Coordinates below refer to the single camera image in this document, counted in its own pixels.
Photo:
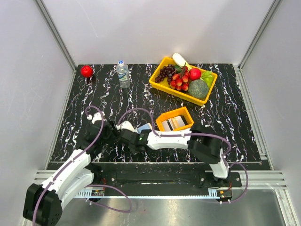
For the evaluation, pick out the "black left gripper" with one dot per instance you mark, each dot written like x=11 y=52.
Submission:
x=114 y=135

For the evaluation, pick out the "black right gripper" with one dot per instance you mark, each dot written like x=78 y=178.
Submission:
x=134 y=151

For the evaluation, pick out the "beige leather card holder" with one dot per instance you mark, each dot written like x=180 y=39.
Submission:
x=146 y=126

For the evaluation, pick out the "credit card stack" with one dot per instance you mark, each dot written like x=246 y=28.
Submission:
x=174 y=123

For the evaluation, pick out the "small yellow card bin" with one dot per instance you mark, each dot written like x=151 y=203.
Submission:
x=180 y=111

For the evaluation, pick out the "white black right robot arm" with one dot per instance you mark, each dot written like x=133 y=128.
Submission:
x=205 y=147

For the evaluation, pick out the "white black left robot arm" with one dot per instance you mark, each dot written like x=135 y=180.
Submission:
x=45 y=202

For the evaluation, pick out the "clear plastic water bottle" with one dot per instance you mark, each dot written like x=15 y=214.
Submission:
x=123 y=74

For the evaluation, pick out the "red apple on table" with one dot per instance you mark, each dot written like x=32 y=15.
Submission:
x=86 y=71

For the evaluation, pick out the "red cherry bunch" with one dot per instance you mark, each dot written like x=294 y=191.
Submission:
x=180 y=80

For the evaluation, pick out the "purple grape bunch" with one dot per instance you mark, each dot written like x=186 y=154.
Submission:
x=166 y=72

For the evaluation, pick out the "green netted melon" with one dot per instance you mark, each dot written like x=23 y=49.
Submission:
x=198 y=89

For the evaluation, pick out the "red apple in tray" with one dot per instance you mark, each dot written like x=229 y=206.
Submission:
x=195 y=74

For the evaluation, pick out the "white radish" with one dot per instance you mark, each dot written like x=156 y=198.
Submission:
x=179 y=60

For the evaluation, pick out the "green leafy vegetable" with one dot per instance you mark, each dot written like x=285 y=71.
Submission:
x=208 y=78

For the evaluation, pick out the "aluminium frame rail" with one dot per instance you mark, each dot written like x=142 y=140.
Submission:
x=53 y=29

